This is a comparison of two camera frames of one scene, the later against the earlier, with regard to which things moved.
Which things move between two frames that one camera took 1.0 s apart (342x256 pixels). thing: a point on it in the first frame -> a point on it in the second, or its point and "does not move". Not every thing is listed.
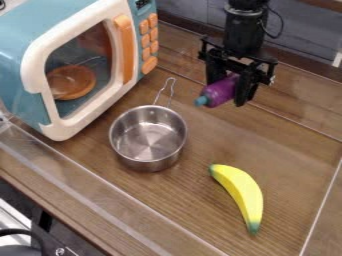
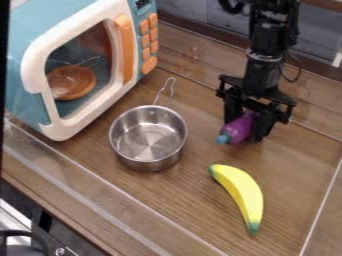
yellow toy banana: (246, 193) does not move
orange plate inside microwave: (71, 82) does not move
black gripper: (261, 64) -> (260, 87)
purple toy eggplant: (220, 93) -> (237, 130)
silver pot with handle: (149, 134) does not move
